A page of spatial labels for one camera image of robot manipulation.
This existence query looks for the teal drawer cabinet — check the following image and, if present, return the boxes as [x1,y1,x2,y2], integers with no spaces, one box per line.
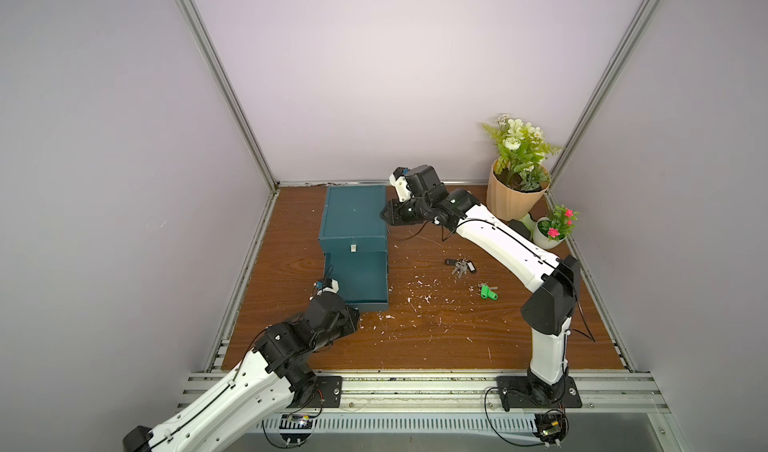
[318,185,388,254]

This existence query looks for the bunch of keys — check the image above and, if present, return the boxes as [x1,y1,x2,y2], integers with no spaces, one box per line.
[444,258,477,280]

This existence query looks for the green tagged key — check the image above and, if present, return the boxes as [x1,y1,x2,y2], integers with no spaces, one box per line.
[479,283,498,301]

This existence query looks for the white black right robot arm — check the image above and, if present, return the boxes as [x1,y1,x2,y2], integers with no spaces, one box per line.
[380,165,580,402]

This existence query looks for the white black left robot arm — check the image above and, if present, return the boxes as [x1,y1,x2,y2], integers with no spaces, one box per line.
[122,291,360,451]

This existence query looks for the black gardening glove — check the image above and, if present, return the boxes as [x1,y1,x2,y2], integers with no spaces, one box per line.
[507,220,532,240]

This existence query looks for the large peach pot plant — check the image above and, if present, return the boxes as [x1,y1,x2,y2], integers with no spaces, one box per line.
[481,114,561,221]

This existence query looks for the small white pot pink flowers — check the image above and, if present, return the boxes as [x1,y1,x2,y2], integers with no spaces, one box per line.
[533,205,579,250]

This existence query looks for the left small circuit board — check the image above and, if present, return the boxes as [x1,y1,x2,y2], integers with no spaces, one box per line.
[278,414,315,449]

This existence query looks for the small circuit board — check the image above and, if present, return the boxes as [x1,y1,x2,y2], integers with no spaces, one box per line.
[278,414,315,449]
[534,409,570,447]

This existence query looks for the right small circuit board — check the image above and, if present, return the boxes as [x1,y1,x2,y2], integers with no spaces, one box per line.
[534,409,570,447]

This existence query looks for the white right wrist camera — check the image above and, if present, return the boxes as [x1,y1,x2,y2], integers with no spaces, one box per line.
[389,167,412,202]

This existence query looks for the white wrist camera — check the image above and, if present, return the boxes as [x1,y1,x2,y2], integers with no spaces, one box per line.
[315,278,339,295]
[389,167,412,202]

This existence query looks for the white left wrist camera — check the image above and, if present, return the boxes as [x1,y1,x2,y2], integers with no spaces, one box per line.
[315,278,339,295]

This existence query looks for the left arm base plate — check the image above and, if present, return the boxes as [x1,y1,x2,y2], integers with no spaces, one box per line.
[289,375,343,409]

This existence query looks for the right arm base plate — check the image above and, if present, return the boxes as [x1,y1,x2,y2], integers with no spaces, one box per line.
[496,374,583,411]

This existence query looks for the aluminium front rail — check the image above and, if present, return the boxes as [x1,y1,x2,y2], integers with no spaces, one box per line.
[176,370,670,416]

